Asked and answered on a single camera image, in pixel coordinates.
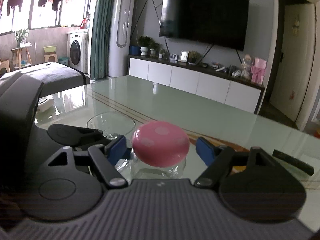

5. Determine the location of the pink gift box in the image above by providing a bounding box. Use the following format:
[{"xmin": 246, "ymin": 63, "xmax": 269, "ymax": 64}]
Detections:
[{"xmin": 251, "ymin": 57, "xmax": 267, "ymax": 85}]

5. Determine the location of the doll figure on cabinet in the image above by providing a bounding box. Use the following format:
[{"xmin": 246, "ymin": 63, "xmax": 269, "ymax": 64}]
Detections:
[{"xmin": 240, "ymin": 54, "xmax": 252, "ymax": 80}]

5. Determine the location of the potted plant white pot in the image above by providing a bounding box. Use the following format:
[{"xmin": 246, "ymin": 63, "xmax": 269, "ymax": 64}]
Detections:
[{"xmin": 137, "ymin": 36, "xmax": 152, "ymax": 56}]

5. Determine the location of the black wall television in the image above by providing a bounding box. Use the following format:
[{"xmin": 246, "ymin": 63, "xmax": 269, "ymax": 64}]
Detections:
[{"xmin": 159, "ymin": 0, "xmax": 249, "ymax": 51}]

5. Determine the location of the white tower air conditioner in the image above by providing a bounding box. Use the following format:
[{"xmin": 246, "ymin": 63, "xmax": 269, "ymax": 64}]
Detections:
[{"xmin": 108, "ymin": 0, "xmax": 135, "ymax": 77}]

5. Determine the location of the wooden stool with plant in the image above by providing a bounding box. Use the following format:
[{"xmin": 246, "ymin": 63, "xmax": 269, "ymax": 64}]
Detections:
[{"xmin": 11, "ymin": 29, "xmax": 32, "ymax": 69}]

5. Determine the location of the green curtain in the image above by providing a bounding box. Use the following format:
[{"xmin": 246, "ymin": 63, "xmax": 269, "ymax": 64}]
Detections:
[{"xmin": 90, "ymin": 0, "xmax": 114, "ymax": 80}]

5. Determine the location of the small green plant dark pot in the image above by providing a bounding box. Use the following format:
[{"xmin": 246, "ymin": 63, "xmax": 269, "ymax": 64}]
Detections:
[{"xmin": 188, "ymin": 51, "xmax": 201, "ymax": 64}]

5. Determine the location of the clear glass cup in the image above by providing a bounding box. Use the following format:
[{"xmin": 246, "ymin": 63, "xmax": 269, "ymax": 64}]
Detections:
[{"xmin": 87, "ymin": 111, "xmax": 136, "ymax": 140}]

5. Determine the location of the blue pot on cabinet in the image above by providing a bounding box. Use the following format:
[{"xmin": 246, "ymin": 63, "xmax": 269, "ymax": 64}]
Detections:
[{"xmin": 129, "ymin": 46, "xmax": 141, "ymax": 56}]

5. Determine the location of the black stick on table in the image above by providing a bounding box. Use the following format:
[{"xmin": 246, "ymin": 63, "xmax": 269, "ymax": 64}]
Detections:
[{"xmin": 272, "ymin": 150, "xmax": 314, "ymax": 176}]

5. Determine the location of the pink polka-dot jar lid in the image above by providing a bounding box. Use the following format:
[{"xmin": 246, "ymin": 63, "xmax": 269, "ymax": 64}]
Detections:
[{"xmin": 132, "ymin": 121, "xmax": 190, "ymax": 168}]

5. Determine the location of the white tv cabinet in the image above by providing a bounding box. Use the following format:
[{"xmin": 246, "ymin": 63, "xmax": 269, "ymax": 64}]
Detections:
[{"xmin": 129, "ymin": 55, "xmax": 264, "ymax": 114}]

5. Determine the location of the white washing machine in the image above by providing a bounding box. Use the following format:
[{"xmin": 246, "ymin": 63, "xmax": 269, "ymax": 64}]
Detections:
[{"xmin": 67, "ymin": 29, "xmax": 88, "ymax": 74}]

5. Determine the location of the clear glass jar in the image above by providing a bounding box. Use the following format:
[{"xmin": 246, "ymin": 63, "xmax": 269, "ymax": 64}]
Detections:
[{"xmin": 130, "ymin": 150, "xmax": 187, "ymax": 179}]

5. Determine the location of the white photo frame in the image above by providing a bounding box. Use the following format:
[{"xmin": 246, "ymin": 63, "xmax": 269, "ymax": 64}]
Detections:
[{"xmin": 179, "ymin": 50, "xmax": 189, "ymax": 63}]

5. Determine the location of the green basin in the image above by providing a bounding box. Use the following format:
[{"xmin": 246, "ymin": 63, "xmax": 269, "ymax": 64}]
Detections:
[{"xmin": 43, "ymin": 46, "xmax": 57, "ymax": 53}]

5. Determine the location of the white door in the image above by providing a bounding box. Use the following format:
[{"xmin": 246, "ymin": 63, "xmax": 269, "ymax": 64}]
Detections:
[{"xmin": 270, "ymin": 3, "xmax": 316, "ymax": 121}]

